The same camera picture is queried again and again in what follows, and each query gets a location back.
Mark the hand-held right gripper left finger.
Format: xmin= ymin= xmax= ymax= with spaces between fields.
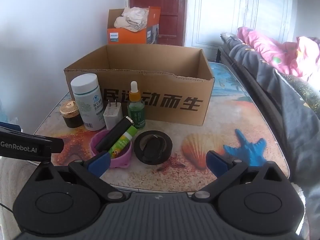
xmin=29 ymin=151 xmax=125 ymax=203

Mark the dark grey clothing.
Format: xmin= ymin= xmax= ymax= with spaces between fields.
xmin=275 ymin=70 xmax=320 ymax=240

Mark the black tape roll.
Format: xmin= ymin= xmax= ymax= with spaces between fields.
xmin=134 ymin=131 xmax=173 ymax=165

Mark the red wooden door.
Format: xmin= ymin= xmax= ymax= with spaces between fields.
xmin=129 ymin=0 xmax=188 ymax=47

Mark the green patterned cloth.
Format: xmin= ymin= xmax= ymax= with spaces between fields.
xmin=282 ymin=73 xmax=320 ymax=110

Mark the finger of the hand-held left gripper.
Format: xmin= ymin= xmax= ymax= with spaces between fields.
xmin=0 ymin=121 xmax=23 ymax=132
xmin=51 ymin=138 xmax=64 ymax=154

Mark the beach print table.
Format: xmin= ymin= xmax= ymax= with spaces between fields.
xmin=34 ymin=61 xmax=290 ymax=193

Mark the small white packet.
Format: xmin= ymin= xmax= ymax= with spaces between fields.
xmin=103 ymin=99 xmax=125 ymax=130

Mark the crumpled white cloth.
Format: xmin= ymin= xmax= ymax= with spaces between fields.
xmin=114 ymin=6 xmax=150 ymax=33

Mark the white panelled wardrobe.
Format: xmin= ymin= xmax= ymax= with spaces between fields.
xmin=185 ymin=0 xmax=297 ymax=54

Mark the pink floral quilt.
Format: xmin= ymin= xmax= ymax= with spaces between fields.
xmin=236 ymin=27 xmax=320 ymax=78

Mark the green lip balm tube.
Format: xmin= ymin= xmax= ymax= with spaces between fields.
xmin=108 ymin=126 xmax=138 ymax=158

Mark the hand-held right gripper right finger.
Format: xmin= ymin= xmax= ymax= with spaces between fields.
xmin=194 ymin=151 xmax=290 ymax=203

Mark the white pill bottle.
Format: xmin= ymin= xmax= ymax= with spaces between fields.
xmin=71 ymin=73 xmax=107 ymax=131

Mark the pink bowl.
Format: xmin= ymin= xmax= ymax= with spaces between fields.
xmin=90 ymin=129 xmax=132 ymax=168

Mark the green dropper bottle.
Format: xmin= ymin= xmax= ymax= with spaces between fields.
xmin=127 ymin=81 xmax=146 ymax=130

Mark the large brown cardboard box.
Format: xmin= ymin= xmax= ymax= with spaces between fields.
xmin=64 ymin=44 xmax=215 ymax=127

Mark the black cylinder tube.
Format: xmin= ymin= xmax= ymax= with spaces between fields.
xmin=94 ymin=116 xmax=134 ymax=152

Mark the orange product box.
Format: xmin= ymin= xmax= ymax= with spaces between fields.
xmin=107 ymin=6 xmax=162 ymax=46

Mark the black key fob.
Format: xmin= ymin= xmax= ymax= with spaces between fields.
xmin=144 ymin=136 xmax=166 ymax=158

